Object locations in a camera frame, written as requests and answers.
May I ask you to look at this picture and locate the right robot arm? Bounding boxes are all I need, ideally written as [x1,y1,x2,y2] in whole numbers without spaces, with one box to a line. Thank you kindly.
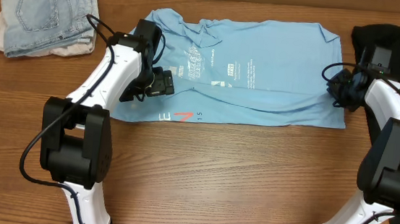
[322,46,400,224]

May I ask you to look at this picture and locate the folded light blue jeans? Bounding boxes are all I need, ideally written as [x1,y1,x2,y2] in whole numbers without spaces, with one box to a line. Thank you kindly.
[0,0,102,66]

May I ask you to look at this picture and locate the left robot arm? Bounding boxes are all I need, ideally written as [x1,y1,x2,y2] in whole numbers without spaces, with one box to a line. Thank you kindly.
[34,20,174,224]

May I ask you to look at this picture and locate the light blue printed t-shirt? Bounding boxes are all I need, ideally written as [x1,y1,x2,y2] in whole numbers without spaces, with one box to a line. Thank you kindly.
[111,8,345,129]

